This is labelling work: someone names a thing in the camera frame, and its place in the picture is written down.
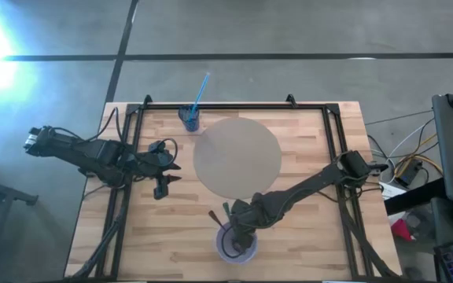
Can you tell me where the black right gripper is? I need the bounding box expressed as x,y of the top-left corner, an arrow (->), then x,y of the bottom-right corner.
230,199 -> 260,253

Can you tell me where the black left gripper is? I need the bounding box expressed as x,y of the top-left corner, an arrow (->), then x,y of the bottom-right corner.
133,150 -> 183,185

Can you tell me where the white ribbed bowl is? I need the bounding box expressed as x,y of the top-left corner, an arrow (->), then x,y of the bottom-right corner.
215,221 -> 260,265

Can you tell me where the dark slender utensil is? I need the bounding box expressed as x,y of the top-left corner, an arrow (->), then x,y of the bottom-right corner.
208,209 -> 230,233

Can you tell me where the blue plastic straw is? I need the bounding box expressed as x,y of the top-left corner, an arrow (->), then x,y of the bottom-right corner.
187,72 -> 212,122

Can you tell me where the blue translucent cup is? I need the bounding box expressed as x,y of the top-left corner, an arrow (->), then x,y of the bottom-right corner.
177,104 -> 201,133

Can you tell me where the grey round plate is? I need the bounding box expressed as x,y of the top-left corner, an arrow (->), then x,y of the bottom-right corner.
192,116 -> 283,200

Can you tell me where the red floor object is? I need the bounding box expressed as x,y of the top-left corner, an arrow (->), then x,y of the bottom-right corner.
390,218 -> 415,242

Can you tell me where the black power box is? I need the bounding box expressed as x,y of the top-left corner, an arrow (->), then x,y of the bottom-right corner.
394,159 -> 425,188

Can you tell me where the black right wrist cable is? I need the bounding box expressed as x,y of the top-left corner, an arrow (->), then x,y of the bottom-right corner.
220,225 -> 248,259

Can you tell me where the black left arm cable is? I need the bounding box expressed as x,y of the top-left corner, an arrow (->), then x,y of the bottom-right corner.
157,137 -> 179,160

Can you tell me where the black metal table frame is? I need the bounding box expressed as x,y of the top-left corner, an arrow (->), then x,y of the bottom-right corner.
71,94 -> 403,283

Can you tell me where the yellow floor cable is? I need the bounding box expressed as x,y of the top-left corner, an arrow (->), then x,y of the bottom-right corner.
393,132 -> 444,178

